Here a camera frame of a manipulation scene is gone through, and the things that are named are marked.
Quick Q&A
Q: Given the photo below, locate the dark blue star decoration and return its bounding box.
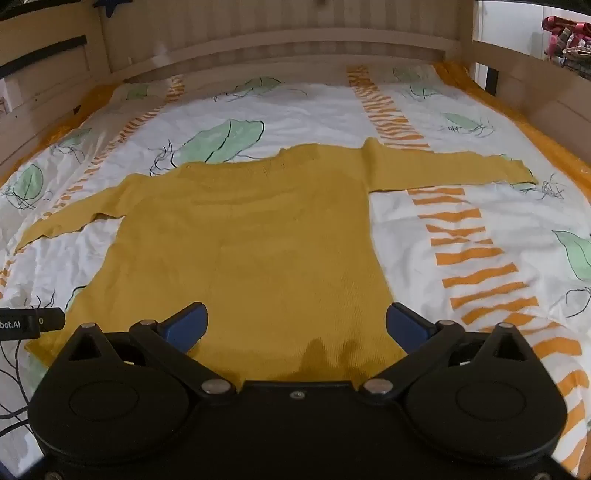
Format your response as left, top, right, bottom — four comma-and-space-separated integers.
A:
92, 0, 134, 19

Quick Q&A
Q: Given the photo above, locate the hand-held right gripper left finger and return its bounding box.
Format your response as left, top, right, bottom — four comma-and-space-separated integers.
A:
54, 302, 239, 407

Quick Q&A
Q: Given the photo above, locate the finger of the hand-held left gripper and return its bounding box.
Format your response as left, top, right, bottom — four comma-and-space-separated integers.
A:
41, 307, 66, 332

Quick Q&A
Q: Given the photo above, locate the black strip on bed frame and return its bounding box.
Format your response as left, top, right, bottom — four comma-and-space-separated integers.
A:
0, 37, 88, 77

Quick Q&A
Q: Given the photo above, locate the white leaf printed blanket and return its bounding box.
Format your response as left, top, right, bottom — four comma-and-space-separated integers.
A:
0, 62, 591, 480

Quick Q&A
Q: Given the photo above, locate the yellow knit sweater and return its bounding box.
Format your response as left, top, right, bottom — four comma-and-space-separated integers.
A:
16, 137, 539, 386

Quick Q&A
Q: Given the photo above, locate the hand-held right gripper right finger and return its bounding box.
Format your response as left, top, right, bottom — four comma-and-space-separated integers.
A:
358, 302, 542, 407

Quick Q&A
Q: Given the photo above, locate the pile of colourful clothes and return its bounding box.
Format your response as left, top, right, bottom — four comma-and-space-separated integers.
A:
540, 14, 591, 80

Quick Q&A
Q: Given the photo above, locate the wooden bed frame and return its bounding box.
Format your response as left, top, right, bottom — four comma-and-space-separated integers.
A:
0, 0, 591, 185

